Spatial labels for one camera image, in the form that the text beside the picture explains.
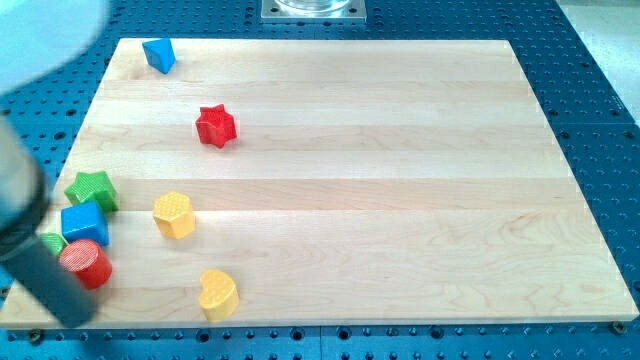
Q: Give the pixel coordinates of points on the red cylinder block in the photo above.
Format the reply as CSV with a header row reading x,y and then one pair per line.
x,y
87,261

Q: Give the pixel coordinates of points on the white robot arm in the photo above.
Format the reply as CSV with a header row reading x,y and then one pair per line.
x,y
37,37

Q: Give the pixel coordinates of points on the red star block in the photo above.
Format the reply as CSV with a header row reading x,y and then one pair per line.
x,y
215,126

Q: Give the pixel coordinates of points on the green star block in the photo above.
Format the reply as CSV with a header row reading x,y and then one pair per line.
x,y
93,187

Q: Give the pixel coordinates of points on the wooden board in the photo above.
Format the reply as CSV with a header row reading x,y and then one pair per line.
x,y
371,182

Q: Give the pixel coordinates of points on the yellow hexagon block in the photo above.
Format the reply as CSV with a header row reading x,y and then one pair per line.
x,y
174,216

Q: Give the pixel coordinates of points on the yellow heart block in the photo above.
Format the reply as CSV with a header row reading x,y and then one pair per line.
x,y
219,297

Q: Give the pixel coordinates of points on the blue triangle block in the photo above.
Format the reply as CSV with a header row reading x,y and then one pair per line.
x,y
159,54

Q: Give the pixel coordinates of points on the blue cube block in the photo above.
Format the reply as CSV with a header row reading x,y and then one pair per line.
x,y
85,221

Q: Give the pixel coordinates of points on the green cylinder block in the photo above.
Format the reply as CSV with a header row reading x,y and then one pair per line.
x,y
54,242

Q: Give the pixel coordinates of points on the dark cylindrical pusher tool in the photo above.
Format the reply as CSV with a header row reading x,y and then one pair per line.
x,y
25,257

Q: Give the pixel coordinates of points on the board corner screw left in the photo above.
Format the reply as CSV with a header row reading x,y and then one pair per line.
x,y
34,336

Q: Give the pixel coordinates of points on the board corner screw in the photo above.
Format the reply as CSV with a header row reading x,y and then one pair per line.
x,y
34,336
618,328

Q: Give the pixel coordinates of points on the board corner screw right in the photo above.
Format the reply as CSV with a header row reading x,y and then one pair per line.
x,y
618,328

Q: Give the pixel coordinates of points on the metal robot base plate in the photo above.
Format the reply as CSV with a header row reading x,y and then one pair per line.
x,y
284,11

